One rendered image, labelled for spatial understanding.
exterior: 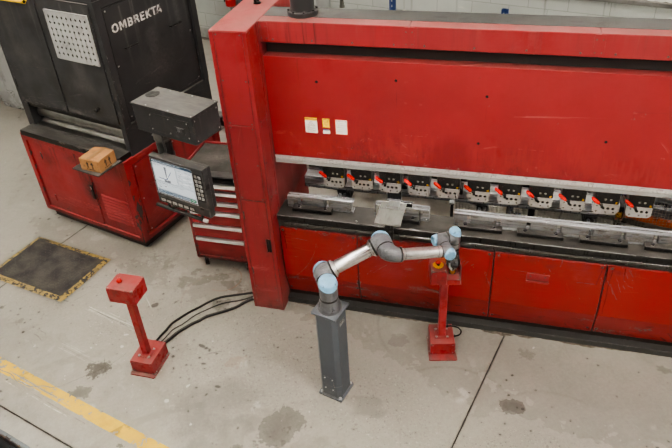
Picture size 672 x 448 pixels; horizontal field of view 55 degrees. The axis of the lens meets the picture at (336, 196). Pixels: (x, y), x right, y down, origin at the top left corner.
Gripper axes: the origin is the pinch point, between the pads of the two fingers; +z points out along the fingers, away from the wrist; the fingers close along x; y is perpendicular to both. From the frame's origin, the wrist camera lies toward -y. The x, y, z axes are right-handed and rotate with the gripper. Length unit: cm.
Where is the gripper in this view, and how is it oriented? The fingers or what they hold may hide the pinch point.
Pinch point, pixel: (452, 270)
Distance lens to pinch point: 446.7
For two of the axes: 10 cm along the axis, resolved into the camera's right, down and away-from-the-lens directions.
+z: 0.6, 7.7, 6.3
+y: 0.2, -6.3, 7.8
